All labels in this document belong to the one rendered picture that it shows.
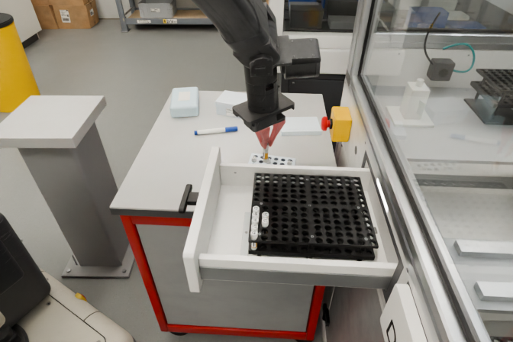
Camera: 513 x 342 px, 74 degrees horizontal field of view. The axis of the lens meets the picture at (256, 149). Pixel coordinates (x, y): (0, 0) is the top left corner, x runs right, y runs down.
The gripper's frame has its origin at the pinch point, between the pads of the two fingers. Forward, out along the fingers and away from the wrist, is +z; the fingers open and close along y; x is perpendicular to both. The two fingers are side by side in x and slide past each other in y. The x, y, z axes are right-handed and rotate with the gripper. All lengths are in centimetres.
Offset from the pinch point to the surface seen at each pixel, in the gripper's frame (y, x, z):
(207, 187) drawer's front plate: -14.4, -1.2, 3.1
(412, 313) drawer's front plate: -1.2, -37.8, 4.5
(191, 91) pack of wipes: 5, 59, 17
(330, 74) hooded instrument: 59, 46, 23
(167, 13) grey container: 93, 375, 84
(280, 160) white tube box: 10.5, 11.2, 18.3
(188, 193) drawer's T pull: -17.8, 0.8, 4.4
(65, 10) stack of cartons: -11, 442, 72
